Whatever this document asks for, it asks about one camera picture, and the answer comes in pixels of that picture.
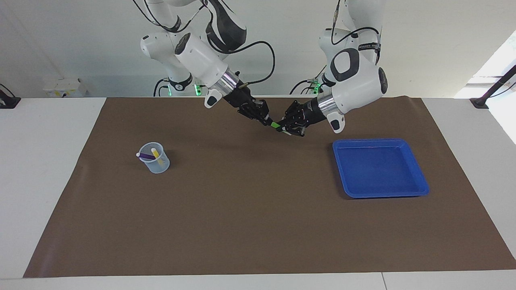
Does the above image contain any green pen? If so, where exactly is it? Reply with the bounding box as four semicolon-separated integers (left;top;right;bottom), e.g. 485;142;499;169
269;121;292;136

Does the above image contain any brown table mat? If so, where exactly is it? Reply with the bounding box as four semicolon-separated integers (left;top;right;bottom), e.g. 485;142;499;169
23;95;516;278

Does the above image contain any white wall socket box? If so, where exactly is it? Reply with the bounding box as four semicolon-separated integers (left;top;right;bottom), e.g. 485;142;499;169
43;78;87;98

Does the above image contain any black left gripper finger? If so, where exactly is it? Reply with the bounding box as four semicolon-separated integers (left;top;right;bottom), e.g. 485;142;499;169
287;122;311;138
277;100;304;124

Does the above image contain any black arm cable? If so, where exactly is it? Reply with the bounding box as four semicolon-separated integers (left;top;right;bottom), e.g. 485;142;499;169
202;0;276;87
289;0;381;95

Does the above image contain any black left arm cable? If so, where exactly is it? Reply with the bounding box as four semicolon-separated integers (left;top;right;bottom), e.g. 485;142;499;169
289;0;381;95

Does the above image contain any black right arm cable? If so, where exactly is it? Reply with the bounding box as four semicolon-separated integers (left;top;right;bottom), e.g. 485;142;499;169
202;0;276;87

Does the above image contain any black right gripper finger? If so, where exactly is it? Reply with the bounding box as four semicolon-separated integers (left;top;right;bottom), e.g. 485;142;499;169
251;100;272;124
239;110;269;126

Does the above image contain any black clamp with pole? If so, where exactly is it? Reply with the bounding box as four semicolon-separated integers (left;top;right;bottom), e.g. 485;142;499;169
469;64;516;110

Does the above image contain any blue plastic tray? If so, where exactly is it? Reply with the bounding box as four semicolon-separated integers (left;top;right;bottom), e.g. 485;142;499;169
332;138;430;199

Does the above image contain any translucent plastic cup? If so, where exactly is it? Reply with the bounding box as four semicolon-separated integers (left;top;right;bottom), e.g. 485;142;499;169
138;142;171;174

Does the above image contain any small black table clamp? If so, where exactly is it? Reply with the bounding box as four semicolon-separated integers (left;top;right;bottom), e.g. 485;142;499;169
0;83;22;110

